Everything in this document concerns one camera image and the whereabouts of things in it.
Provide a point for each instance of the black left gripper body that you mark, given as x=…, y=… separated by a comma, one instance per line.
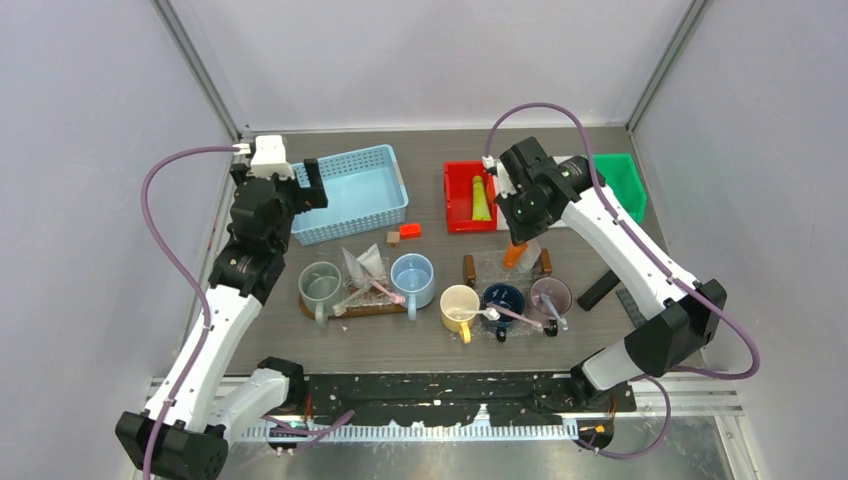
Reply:
x=286, y=192

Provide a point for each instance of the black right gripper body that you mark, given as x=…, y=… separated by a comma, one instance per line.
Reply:
x=521, y=216

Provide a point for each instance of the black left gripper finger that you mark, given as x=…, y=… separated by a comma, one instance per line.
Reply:
x=314, y=196
x=241, y=174

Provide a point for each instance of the small white toothpaste tube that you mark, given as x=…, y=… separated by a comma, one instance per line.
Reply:
x=529, y=257

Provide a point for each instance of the yellow-green toothpaste tube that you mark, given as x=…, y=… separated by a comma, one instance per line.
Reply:
x=480, y=205

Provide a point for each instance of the orange toothpaste tube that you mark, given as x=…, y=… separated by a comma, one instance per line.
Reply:
x=512, y=255

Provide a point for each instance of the white toothpaste tube red cap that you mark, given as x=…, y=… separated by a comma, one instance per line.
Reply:
x=358, y=274

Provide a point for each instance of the grey-green mug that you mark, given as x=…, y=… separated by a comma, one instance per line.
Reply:
x=320, y=288

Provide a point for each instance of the mauve mug black handle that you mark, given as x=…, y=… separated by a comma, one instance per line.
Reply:
x=556, y=289

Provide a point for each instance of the brown wooden holder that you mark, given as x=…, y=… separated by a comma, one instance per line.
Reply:
x=469, y=270

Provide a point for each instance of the dark blue mug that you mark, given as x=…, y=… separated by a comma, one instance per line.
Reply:
x=508, y=297

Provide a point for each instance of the clear textured acrylic holder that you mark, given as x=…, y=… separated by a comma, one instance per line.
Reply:
x=348, y=285

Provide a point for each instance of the light blue mug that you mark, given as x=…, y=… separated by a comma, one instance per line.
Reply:
x=412, y=275

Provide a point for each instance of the pink toothbrush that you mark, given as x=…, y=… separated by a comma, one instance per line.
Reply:
x=502, y=311
x=395, y=298

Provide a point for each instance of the cream mug yellow handle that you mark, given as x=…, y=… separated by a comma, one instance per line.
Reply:
x=458, y=307

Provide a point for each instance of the grey toothbrush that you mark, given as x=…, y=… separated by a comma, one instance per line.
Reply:
x=552, y=310

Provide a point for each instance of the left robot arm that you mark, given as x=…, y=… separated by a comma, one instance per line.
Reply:
x=182, y=433

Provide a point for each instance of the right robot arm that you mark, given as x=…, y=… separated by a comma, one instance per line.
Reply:
x=669, y=297

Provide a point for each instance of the oval wooden tray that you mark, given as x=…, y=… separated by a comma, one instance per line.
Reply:
x=371, y=310

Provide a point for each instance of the clear textured oval tray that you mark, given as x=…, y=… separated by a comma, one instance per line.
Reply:
x=523, y=331

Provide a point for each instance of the light blue perforated basket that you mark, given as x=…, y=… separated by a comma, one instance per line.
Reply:
x=365, y=191

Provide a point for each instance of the red plastic bin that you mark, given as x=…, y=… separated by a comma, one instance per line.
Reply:
x=458, y=190

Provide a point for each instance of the green plastic bin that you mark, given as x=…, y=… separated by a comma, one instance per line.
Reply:
x=620, y=173

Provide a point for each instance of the small wooden cube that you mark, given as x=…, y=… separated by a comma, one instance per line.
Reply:
x=393, y=238

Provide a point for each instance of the orange block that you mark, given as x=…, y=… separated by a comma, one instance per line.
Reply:
x=410, y=231

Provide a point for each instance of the black microphone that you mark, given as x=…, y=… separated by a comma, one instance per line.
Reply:
x=597, y=291

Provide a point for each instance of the dark grey studded baseplate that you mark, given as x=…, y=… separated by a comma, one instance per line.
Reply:
x=631, y=308

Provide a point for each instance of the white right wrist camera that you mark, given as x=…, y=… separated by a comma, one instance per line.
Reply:
x=501, y=178

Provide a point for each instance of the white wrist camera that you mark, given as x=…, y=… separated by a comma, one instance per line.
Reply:
x=501, y=178
x=267, y=157

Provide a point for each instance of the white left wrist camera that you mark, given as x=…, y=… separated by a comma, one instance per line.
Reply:
x=267, y=157

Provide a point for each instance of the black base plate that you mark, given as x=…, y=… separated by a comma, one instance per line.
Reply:
x=448, y=399

